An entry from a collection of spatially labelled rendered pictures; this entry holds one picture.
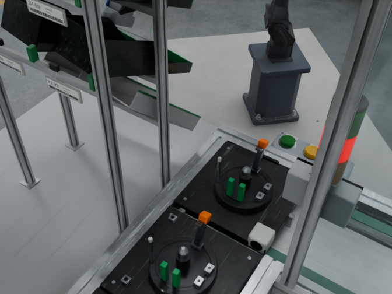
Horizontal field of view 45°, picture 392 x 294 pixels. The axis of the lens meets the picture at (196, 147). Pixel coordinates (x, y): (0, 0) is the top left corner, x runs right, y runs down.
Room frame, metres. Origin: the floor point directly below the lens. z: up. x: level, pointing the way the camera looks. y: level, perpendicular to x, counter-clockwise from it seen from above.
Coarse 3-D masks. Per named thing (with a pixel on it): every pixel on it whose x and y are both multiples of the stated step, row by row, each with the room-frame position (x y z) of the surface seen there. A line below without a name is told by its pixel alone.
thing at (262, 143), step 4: (260, 140) 0.78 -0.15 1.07; (264, 140) 0.79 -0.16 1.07; (260, 144) 0.78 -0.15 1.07; (264, 144) 0.77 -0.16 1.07; (256, 148) 0.76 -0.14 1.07; (260, 148) 0.76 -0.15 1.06; (264, 148) 0.77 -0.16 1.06; (260, 152) 0.77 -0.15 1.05; (256, 156) 0.77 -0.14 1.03; (260, 156) 0.77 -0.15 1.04; (256, 160) 0.76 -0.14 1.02; (260, 160) 0.76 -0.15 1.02; (256, 164) 0.76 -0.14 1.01; (256, 168) 0.76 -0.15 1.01
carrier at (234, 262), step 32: (160, 224) 0.61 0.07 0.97; (192, 224) 0.61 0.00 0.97; (128, 256) 0.53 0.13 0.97; (160, 256) 0.52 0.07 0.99; (192, 256) 0.52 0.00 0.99; (224, 256) 0.54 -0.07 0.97; (256, 256) 0.54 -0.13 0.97; (128, 288) 0.46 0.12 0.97; (160, 288) 0.45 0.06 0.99; (192, 288) 0.45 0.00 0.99; (224, 288) 0.46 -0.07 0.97
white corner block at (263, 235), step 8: (256, 224) 0.61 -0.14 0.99; (256, 232) 0.58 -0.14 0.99; (264, 232) 0.58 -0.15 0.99; (272, 232) 0.59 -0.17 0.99; (248, 240) 0.57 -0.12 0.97; (256, 240) 0.57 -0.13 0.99; (264, 240) 0.56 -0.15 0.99; (272, 240) 0.58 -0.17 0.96; (256, 248) 0.56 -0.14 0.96; (264, 248) 0.55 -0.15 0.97
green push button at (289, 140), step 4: (284, 136) 0.90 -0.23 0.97; (288, 136) 0.90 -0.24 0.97; (292, 136) 0.90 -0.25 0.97; (280, 140) 0.89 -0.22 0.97; (284, 140) 0.89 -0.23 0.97; (288, 140) 0.89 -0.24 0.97; (292, 140) 0.89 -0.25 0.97; (284, 144) 0.88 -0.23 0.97; (288, 144) 0.88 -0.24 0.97; (292, 144) 0.88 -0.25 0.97
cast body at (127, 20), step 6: (114, 6) 1.03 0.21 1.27; (120, 6) 1.02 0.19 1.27; (108, 12) 1.01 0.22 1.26; (114, 12) 1.01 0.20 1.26; (132, 12) 1.04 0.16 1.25; (114, 18) 1.00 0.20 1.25; (120, 18) 1.01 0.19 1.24; (126, 18) 1.02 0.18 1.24; (132, 18) 1.04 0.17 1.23; (120, 24) 1.01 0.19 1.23; (126, 24) 1.02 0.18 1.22; (132, 24) 1.04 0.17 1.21
